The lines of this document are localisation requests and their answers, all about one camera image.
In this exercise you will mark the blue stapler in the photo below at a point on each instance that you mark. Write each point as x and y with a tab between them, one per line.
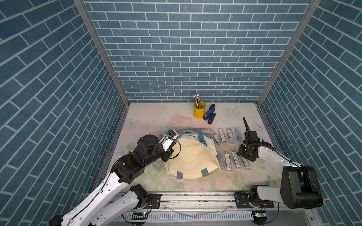
209	112

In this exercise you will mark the black stapler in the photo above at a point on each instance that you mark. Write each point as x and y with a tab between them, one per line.
211	118

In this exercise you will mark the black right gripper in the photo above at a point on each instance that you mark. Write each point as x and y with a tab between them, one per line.
240	151

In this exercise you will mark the clear compass set case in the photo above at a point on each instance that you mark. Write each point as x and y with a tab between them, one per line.
222	135

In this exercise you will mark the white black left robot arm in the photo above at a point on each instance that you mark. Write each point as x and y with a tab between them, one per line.
93	210

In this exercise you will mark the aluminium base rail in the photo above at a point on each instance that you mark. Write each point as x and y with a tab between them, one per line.
139	209

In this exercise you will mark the cream canvas tote bag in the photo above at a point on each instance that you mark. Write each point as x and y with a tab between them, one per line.
194	156

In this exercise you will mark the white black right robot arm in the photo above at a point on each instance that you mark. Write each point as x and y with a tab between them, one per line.
299	188

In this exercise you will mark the pencils in cup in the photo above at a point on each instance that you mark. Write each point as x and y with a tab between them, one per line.
197	101

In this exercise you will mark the yellow pencil cup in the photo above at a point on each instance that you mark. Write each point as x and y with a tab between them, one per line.
199	113

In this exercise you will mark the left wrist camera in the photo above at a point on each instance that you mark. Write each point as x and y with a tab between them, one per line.
168	139

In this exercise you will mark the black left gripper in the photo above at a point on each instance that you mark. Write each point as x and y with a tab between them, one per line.
165	157

